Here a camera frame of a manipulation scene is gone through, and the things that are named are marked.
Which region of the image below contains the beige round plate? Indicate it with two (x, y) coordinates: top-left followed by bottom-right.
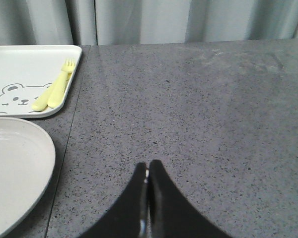
(0, 117), (56, 238)

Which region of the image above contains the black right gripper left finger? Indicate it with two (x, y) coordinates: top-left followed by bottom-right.
(81, 163), (148, 238)

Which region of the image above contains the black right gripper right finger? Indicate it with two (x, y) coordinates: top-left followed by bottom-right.
(149, 160), (229, 238)

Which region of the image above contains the yellow plastic fork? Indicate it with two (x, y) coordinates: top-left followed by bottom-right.
(47, 59), (75, 108)

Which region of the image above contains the white bear-print tray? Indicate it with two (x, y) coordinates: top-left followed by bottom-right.
(0, 45), (82, 119)

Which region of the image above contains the grey curtain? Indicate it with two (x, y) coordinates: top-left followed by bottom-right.
(0, 0), (298, 45)

